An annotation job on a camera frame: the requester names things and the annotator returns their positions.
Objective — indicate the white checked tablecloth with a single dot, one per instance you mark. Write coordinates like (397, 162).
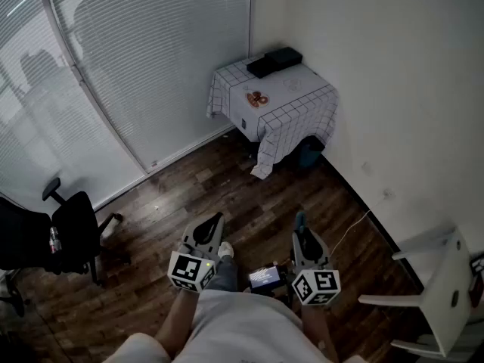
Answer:
(280, 100)

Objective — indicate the thick black box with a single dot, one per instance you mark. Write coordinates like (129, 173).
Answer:
(285, 56)

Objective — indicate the small dark blue-green tool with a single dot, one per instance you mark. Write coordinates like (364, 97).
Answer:
(300, 219)

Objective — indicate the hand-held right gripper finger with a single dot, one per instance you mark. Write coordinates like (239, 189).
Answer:
(296, 252)
(317, 253)

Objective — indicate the dark blue bin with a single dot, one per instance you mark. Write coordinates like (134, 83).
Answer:
(312, 151)

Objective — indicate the black office chair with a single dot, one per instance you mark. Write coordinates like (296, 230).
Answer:
(75, 233)

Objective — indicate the person's white left shoe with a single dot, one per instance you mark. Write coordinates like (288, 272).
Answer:
(226, 249)

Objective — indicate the clear plastic bottle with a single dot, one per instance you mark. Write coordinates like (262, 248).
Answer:
(55, 239)

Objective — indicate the blue jeans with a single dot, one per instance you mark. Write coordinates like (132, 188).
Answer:
(225, 274)

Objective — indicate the person's left forearm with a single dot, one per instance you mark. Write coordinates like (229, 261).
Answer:
(177, 316)

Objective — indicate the white wall socket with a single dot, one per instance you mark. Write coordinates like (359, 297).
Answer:
(388, 194)

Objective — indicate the small black tag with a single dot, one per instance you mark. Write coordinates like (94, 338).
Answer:
(259, 98)

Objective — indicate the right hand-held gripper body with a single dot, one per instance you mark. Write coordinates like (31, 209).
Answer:
(315, 284)

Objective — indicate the blank white wall plate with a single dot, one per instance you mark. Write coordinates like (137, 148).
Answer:
(367, 168)

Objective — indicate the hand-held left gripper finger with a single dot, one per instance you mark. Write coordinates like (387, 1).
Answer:
(191, 233)
(215, 240)

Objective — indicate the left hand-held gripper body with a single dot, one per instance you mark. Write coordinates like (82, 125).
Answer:
(189, 268)

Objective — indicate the small black display device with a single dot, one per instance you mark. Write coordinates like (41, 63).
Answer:
(266, 278)

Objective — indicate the person's right forearm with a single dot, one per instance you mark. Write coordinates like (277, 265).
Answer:
(317, 327)

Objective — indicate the white t-shirt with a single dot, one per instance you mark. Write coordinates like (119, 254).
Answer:
(242, 327)

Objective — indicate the white wooden stool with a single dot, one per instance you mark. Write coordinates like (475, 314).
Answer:
(442, 286)

